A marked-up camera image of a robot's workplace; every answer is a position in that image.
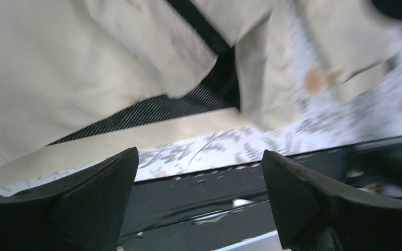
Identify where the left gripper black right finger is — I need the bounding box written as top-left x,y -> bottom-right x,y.
262,150 -> 402,250

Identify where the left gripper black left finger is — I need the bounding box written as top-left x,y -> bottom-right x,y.
0,147 -> 139,251

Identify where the cream zip-up jacket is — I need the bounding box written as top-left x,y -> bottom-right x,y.
0,0 -> 402,191

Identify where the floral patterned table cloth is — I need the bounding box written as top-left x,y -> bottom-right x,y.
0,21 -> 402,196

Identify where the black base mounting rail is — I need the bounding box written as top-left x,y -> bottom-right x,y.
116,137 -> 402,250

